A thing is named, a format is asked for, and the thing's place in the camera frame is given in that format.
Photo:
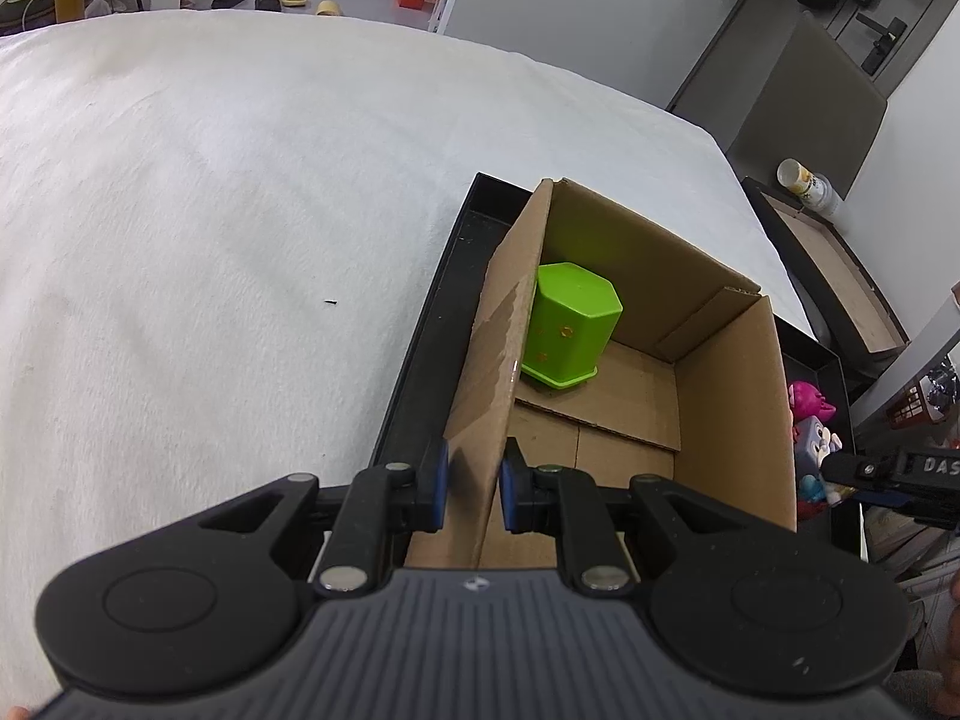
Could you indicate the magenta pink toy figure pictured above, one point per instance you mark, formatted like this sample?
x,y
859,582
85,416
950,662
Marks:
x,y
806,401

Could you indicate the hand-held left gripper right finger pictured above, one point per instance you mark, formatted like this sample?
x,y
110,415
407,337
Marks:
x,y
510,495

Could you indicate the green hexagonal plastic container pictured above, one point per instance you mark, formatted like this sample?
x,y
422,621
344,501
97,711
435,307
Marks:
x,y
570,315

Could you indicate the paper cup with print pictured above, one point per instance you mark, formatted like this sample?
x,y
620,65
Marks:
x,y
810,187

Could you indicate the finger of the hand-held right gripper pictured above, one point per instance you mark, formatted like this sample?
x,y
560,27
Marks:
x,y
855,469
877,497

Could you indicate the black box brown interior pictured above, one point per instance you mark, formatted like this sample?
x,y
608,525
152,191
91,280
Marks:
x,y
832,270

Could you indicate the white blue cube figure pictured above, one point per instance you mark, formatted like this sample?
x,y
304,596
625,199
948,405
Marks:
x,y
814,446

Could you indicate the red basket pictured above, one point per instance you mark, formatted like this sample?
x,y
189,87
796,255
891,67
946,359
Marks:
x,y
909,406

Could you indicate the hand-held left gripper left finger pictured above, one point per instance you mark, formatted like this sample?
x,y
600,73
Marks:
x,y
441,484

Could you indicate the brown cardboard box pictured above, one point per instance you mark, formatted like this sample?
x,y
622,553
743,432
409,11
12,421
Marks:
x,y
720,405

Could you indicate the black shallow tray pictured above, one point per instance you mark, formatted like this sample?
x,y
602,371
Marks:
x,y
442,292

